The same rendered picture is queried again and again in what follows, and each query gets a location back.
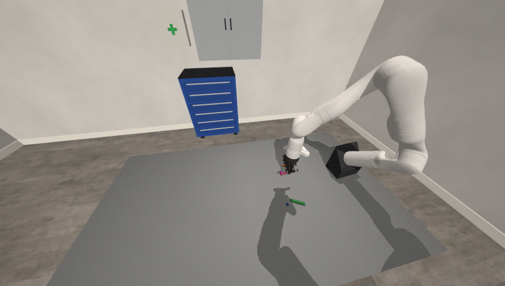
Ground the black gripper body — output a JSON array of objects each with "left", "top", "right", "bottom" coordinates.
[{"left": 285, "top": 154, "right": 299, "bottom": 167}]

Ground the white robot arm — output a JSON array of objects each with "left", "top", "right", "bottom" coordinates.
[{"left": 285, "top": 56, "right": 428, "bottom": 175}]

